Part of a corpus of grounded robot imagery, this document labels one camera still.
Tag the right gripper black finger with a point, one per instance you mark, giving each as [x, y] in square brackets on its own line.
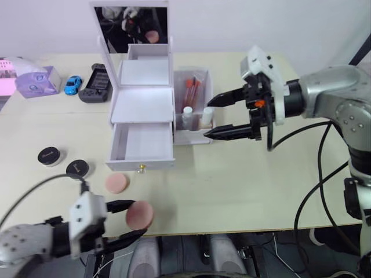
[229, 98]
[232, 132]

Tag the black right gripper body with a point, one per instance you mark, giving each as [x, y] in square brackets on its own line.
[258, 92]

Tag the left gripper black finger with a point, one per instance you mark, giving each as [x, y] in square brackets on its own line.
[124, 240]
[121, 206]

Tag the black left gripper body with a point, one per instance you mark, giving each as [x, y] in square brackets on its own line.
[97, 240]

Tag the round pink makeup sponge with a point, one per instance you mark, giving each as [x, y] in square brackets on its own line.
[116, 183]
[139, 216]

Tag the orange brush set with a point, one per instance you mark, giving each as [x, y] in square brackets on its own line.
[191, 89]

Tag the white drawer with gold knob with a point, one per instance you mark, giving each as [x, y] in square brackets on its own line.
[145, 144]

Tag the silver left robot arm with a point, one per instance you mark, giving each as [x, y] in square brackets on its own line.
[23, 243]

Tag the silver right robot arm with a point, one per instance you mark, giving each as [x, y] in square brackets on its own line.
[327, 92]

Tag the white cosmetic organizer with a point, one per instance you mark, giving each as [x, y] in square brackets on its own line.
[142, 104]

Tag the grey rounded shape under table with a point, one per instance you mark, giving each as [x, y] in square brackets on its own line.
[227, 255]
[143, 257]

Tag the beige bottle with white cap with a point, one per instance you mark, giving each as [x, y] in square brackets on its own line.
[207, 116]

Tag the clear bottle with white cap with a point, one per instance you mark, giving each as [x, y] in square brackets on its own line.
[187, 114]

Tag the round compact with black lid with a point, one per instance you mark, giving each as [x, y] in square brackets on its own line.
[77, 168]
[50, 155]

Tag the white framed mirror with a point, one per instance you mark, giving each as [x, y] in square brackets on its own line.
[131, 27]

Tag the black handheld game console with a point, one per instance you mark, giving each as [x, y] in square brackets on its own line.
[97, 85]

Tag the blue toy car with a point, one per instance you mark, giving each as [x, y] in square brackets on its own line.
[73, 84]

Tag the purple tissue box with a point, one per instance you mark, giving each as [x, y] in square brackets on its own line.
[37, 82]

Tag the laptop with pink screen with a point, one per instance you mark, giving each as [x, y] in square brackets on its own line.
[5, 78]

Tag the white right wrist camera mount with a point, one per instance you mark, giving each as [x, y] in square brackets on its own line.
[261, 63]

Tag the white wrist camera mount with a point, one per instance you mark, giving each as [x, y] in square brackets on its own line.
[261, 63]
[84, 214]

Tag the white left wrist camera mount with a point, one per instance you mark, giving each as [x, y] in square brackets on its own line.
[84, 214]

